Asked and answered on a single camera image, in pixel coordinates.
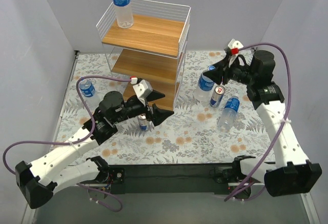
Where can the red bull can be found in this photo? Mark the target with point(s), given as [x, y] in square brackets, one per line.
[217, 96]
[144, 124]

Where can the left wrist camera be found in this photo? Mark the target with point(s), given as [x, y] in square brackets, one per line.
[142, 88]

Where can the lying Pocari Sweat bottle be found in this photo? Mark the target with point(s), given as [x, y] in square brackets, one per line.
[229, 114]

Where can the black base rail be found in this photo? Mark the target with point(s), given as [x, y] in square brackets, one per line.
[172, 178]

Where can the white wire wooden shelf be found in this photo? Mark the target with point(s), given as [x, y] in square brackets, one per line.
[154, 48]

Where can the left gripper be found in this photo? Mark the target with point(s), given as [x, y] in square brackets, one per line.
[149, 106]

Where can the floral tablecloth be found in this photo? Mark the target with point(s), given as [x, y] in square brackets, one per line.
[191, 134]

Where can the small Pocari Sweat bottle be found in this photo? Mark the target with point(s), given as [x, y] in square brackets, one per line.
[90, 94]

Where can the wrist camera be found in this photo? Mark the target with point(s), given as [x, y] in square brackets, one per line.
[234, 46]
[142, 88]

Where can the right Red Bull can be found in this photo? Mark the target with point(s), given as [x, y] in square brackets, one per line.
[217, 96]

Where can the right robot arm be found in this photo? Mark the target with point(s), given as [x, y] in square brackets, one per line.
[292, 172]

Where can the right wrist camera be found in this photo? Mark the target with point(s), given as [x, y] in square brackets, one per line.
[234, 46]

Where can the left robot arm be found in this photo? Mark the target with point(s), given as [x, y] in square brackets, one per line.
[40, 179]

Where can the left Red Bull can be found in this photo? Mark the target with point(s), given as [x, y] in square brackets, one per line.
[144, 124]

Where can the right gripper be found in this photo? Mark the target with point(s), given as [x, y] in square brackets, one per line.
[226, 71]

